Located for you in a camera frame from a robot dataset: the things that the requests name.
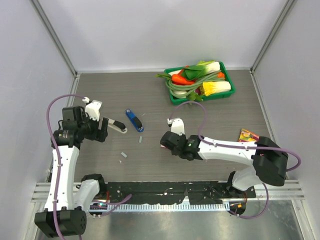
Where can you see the colourful candy bag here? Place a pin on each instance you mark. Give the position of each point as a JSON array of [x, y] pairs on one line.
[[247, 136]]

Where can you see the toy bok choy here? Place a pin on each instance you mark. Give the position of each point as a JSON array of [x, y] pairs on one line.
[[200, 70]]

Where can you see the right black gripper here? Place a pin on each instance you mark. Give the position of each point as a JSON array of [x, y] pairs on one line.
[[174, 152]]

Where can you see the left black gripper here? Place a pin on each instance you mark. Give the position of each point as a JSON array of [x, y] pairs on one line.
[[98, 134]]

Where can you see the toy green long beans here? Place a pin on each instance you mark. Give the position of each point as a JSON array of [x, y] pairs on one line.
[[172, 87]]

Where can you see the toy white radish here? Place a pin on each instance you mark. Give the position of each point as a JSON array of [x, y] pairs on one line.
[[179, 94]]

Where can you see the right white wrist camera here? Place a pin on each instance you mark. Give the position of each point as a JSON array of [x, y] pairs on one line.
[[176, 126]]

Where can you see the green plastic tray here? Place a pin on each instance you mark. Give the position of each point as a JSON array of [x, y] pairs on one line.
[[196, 95]]

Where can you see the toy napa cabbage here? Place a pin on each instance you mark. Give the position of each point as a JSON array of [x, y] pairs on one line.
[[214, 87]]

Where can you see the grey black stapler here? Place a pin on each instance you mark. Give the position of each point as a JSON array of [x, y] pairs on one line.
[[117, 125]]

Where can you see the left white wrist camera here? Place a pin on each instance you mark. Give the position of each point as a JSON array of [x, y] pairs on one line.
[[92, 108]]

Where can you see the toy orange carrot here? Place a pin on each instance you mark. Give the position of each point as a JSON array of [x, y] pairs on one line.
[[180, 80]]

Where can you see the blue stapler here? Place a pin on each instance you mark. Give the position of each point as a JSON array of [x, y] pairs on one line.
[[134, 120]]

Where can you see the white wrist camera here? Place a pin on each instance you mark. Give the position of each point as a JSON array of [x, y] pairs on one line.
[[92, 108], [176, 126]]

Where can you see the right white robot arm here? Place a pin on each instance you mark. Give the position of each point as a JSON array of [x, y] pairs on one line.
[[266, 162]]

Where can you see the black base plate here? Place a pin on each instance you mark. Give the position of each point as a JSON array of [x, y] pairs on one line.
[[173, 192]]

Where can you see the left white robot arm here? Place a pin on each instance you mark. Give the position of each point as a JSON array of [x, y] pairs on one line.
[[65, 212]]

